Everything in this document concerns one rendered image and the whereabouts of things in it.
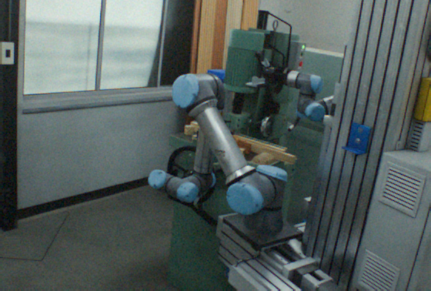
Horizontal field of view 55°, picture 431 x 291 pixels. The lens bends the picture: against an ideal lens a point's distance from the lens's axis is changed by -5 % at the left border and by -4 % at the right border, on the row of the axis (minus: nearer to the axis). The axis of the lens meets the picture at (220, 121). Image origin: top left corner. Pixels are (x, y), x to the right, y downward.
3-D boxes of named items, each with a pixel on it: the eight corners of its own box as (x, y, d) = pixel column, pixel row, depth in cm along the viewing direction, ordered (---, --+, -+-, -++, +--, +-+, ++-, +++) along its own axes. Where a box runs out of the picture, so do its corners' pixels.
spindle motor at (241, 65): (215, 88, 219) (223, 27, 212) (234, 86, 233) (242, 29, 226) (245, 95, 210) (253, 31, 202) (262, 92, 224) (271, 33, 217)
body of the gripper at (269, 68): (268, 60, 197) (291, 65, 190) (272, 73, 203) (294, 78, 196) (260, 71, 193) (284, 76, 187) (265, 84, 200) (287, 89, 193)
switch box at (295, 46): (285, 68, 235) (289, 40, 231) (292, 68, 243) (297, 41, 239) (295, 71, 231) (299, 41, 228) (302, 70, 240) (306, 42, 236)
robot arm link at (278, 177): (288, 201, 159) (295, 168, 156) (272, 212, 148) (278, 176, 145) (261, 191, 166) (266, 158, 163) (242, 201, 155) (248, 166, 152)
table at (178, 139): (155, 148, 225) (157, 137, 224) (192, 138, 250) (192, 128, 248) (254, 184, 193) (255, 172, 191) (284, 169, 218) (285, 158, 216)
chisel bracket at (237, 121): (223, 128, 224) (225, 113, 222) (238, 125, 236) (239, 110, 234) (235, 132, 220) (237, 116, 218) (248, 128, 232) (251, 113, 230)
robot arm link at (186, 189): (205, 180, 165) (184, 172, 171) (187, 187, 156) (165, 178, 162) (203, 199, 167) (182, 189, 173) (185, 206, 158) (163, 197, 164)
